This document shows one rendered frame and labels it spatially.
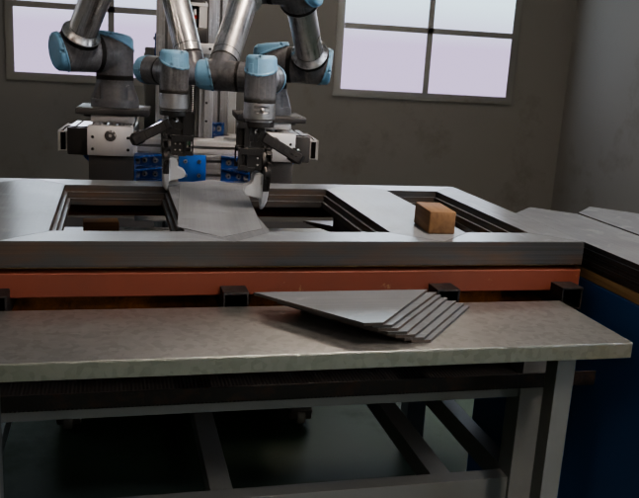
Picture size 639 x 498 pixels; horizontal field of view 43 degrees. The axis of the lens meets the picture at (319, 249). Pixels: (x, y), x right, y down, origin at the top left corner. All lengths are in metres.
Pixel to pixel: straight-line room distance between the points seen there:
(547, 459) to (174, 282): 0.84
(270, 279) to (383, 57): 4.02
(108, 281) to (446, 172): 4.36
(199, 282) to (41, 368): 0.42
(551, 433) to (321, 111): 4.03
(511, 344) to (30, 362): 0.81
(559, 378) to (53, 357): 0.96
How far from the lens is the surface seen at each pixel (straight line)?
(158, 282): 1.61
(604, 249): 1.90
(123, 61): 2.65
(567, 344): 1.54
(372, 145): 5.59
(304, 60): 2.59
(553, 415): 1.72
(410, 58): 5.60
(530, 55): 5.92
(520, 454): 2.01
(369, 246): 1.67
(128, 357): 1.32
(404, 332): 1.42
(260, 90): 1.91
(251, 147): 1.94
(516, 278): 1.82
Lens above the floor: 1.23
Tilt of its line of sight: 13 degrees down
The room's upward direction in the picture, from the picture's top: 3 degrees clockwise
